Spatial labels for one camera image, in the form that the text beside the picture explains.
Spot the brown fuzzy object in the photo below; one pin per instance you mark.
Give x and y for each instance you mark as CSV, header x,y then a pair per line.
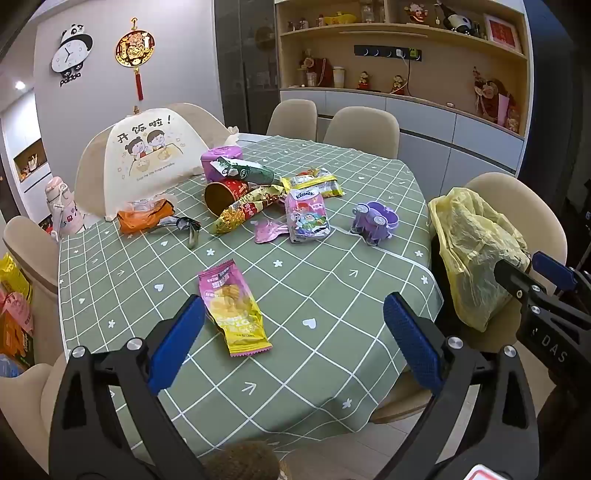
x,y
244,461

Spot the pink snack bag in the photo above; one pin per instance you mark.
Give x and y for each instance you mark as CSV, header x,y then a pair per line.
x,y
16,311

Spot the black power strip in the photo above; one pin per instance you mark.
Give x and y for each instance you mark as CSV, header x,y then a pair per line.
x,y
369,50

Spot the pink foil wrapper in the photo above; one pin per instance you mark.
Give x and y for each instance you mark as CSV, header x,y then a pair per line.
x,y
268,230

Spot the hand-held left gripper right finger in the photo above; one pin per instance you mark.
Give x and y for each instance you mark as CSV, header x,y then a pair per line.
x,y
413,341

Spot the pink water bottle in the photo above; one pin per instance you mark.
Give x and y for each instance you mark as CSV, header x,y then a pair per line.
x,y
62,207

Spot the grey cabinet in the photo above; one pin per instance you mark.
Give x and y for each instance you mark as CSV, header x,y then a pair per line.
x,y
429,134

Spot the blue bag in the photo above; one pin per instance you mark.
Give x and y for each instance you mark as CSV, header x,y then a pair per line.
x,y
8,367

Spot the pink yellow chip packet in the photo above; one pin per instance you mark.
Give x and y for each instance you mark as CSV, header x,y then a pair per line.
x,y
235,314

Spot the red gold figurine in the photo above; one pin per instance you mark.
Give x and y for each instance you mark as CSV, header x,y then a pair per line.
x,y
417,13

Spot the panda wall clock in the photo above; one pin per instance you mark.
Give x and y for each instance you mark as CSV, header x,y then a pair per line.
x,y
69,53

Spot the yellow toy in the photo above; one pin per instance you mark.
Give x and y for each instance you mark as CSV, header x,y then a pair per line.
x,y
339,19

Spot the long yellow red snack packet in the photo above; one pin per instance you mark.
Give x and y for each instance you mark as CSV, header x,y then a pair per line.
x,y
244,207

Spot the green checked tablecloth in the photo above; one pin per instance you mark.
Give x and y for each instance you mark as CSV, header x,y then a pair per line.
x,y
323,286

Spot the recessed wall shelf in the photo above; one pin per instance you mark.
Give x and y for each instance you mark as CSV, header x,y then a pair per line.
x,y
30,161

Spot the beige lidded cup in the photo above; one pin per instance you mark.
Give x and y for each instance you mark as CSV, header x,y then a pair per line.
x,y
339,77

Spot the yellow snack bag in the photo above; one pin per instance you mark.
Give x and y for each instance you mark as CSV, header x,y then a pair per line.
x,y
14,277

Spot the red gold hanging ornament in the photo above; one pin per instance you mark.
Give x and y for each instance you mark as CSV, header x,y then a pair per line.
x,y
134,48

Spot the pink flower doll bouquet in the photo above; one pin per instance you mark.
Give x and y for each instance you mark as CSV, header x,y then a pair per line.
x,y
496,99

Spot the pink tissue pack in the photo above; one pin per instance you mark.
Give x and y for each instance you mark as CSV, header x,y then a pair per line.
x,y
307,217

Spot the red paper cup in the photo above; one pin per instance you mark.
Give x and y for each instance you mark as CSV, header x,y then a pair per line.
x,y
219,196

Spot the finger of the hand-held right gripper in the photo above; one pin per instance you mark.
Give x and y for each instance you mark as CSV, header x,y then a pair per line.
x,y
554,272
512,277

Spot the red picture frame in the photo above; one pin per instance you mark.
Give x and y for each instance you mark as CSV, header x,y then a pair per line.
x,y
503,33

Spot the dark glass cabinet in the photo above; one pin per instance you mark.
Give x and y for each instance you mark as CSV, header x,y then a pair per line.
x,y
244,69

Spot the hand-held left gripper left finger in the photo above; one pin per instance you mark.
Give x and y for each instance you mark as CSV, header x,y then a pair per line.
x,y
178,341

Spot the wooden wall shelf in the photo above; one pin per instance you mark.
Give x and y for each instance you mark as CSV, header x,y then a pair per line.
x,y
443,74

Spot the yellow foil snack packet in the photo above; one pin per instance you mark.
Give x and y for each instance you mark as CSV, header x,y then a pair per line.
x,y
318,187

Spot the purple plastic jar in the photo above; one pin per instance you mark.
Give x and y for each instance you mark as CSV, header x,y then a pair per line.
x,y
221,154

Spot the green white snack packet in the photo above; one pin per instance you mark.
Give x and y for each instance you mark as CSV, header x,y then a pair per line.
x,y
251,173

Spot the cream printed food cover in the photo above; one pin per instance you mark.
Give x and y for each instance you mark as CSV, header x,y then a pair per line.
x,y
147,157

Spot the yellow plastic bag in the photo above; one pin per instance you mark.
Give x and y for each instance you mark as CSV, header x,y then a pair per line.
x,y
466,249

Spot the orange snack box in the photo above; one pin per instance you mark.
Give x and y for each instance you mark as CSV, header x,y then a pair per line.
x,y
16,346

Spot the dark red doll bouquet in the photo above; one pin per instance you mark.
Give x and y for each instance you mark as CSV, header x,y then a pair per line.
x,y
318,71

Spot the dark wine bottle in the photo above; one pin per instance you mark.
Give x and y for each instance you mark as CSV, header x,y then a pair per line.
x,y
443,11

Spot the red seated figurine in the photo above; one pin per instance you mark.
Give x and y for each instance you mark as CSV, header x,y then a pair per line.
x,y
398,85
364,81

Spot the red orange snack packet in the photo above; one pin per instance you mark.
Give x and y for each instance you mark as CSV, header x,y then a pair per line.
x,y
310,173

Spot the panda plush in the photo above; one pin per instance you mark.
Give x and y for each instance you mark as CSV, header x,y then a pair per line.
x,y
461,23

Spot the beige chair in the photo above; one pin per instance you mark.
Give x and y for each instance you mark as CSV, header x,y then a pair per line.
x,y
34,240
397,404
291,117
27,406
360,129
540,217

